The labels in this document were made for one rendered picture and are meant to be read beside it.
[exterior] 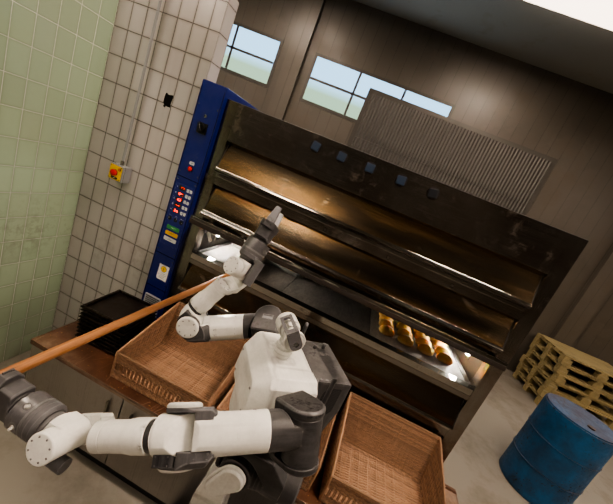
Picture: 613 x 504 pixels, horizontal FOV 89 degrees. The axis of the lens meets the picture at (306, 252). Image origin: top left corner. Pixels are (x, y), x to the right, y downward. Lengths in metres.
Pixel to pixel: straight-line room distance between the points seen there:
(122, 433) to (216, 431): 0.19
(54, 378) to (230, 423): 1.55
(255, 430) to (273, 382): 0.15
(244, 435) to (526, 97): 6.06
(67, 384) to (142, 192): 1.14
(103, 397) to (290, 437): 1.37
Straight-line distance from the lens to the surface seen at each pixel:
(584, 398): 6.51
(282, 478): 1.19
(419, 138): 5.71
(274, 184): 1.79
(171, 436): 0.80
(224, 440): 0.78
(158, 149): 2.17
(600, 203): 6.74
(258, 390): 0.90
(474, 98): 6.05
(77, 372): 2.07
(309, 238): 1.76
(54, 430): 0.92
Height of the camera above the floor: 1.92
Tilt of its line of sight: 14 degrees down
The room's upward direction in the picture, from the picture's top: 22 degrees clockwise
